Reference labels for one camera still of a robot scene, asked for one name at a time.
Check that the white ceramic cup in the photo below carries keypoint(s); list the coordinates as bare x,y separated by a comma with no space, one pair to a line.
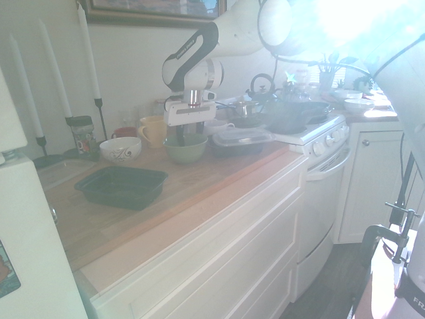
216,128

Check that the black frying pan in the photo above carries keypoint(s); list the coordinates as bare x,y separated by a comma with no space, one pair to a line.
312,108

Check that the black tea kettle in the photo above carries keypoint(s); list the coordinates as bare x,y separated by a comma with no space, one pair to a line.
262,94

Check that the short white taper candle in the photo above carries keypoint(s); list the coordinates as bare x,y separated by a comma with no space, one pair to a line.
26,86

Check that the green ceramic bowl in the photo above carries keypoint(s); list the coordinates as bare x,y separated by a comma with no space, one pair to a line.
186,154

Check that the black container with clear lid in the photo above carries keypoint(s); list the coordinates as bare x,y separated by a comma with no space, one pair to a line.
242,141

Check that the utensil holder jar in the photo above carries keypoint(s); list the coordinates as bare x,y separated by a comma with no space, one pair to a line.
326,81

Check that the black stand pole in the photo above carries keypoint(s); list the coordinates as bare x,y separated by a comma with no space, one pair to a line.
405,186

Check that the black cast iron skillet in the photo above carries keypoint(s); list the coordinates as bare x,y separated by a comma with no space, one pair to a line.
285,123

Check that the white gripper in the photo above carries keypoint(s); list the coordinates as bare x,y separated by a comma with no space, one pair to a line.
189,113

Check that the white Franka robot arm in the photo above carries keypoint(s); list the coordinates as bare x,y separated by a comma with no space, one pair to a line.
232,36

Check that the colourful picture fridge magnet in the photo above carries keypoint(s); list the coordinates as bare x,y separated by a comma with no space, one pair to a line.
8,269

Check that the metal C clamp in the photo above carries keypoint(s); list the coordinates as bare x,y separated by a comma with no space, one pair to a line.
403,232

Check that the yellow mug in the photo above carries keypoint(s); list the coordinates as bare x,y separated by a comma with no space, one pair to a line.
154,133

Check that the green houseplant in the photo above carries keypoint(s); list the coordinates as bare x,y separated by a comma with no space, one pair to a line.
347,60

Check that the framed wall picture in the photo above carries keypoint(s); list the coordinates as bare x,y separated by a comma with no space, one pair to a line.
149,20

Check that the white door cabinet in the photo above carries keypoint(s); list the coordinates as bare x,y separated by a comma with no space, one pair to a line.
372,186

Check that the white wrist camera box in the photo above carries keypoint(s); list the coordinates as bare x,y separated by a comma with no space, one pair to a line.
209,94

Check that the clear plastic lid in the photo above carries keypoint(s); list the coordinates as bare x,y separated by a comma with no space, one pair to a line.
66,169

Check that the medium white taper candle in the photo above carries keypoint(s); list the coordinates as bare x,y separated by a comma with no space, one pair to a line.
54,66

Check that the white kitchen stove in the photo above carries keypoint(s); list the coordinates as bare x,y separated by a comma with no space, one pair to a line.
318,199

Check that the metal cabinet knob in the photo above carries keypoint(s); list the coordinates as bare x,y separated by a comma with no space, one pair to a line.
365,143

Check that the red mug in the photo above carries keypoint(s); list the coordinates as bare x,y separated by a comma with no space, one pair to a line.
126,132

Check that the dark-lidded jar with floral label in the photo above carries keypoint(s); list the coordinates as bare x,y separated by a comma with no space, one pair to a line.
83,139

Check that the tall white taper candle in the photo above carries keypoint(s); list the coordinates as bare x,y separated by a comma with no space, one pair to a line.
89,50

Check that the plain white bowl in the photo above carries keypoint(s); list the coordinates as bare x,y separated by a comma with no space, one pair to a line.
348,94
359,105

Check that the white bowl with swirl pattern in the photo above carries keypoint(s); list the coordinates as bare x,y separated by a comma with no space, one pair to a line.
119,151

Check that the white drawer cabinet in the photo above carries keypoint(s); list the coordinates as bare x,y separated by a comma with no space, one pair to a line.
216,252

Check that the steel cooking pot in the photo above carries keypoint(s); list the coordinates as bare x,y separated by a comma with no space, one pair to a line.
245,109

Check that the open black plastic tray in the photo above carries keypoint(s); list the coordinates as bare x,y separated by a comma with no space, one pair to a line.
119,189

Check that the round knob fridge magnet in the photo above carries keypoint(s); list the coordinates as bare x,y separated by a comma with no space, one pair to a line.
54,216

